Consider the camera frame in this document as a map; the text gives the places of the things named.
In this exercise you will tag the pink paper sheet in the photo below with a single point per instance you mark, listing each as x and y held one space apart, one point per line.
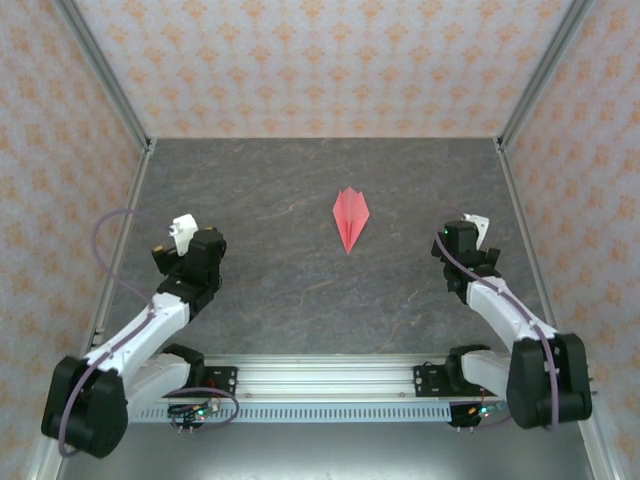
350 215

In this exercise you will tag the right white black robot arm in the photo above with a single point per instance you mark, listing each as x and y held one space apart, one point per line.
550 390

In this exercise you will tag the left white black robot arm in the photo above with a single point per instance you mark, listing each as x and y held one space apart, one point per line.
140 325

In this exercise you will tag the grey metal sheet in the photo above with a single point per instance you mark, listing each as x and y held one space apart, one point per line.
325 455

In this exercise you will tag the small circuit board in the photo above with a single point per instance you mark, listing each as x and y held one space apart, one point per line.
200 412
482 412

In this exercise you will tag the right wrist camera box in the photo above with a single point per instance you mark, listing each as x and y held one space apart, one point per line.
477 225

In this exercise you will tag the aluminium table edge rail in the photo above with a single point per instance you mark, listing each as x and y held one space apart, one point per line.
516 200
133 200

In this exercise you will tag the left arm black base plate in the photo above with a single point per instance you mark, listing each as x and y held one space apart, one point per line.
222 380

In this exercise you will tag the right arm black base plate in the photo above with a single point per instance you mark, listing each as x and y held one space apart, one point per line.
430 382

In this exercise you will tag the black mounting bracket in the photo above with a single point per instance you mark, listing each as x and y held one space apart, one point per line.
187 425
457 417

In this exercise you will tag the aluminium mounting rail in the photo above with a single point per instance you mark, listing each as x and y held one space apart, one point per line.
325 375

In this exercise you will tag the aluminium frame post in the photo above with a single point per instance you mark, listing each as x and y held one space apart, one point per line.
597 460
45 470
544 70
104 70

